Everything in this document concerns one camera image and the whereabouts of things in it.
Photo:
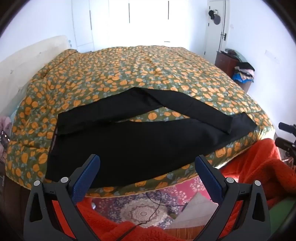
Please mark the patterned pink rug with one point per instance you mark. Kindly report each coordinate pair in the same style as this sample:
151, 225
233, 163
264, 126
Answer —
138, 208

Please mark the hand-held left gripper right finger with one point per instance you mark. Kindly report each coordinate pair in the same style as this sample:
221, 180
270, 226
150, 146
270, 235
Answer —
209, 178

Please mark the white door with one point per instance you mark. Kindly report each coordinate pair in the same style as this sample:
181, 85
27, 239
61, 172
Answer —
216, 39

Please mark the pumpkin print blanket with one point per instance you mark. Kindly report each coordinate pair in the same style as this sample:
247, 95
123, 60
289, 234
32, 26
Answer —
138, 69

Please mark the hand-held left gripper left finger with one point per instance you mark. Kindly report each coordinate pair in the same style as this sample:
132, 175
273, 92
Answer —
86, 178

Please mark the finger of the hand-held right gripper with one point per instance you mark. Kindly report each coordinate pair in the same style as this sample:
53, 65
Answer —
286, 146
288, 128

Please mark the green cloth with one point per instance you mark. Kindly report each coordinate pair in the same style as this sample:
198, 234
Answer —
281, 215

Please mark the white wardrobe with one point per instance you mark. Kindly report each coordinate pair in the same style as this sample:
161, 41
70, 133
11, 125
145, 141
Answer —
104, 20

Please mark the beige cardboard sheet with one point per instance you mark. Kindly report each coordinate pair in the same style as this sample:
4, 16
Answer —
196, 210

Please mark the dark wooden cabinet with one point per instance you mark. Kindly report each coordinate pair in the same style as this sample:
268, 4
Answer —
225, 61

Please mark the black hanging hat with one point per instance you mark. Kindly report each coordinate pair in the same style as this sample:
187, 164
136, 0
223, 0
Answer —
216, 18

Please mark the pile of clothes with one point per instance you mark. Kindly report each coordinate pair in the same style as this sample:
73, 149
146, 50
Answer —
244, 73

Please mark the pink cloth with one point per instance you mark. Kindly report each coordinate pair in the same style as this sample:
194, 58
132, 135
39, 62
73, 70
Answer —
4, 122

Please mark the orange fleece garment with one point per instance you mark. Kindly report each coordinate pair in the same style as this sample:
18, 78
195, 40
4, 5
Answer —
259, 166

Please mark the black pants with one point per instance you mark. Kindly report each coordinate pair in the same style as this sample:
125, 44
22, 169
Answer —
138, 143

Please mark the cream headboard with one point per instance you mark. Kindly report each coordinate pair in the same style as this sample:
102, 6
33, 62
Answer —
34, 60

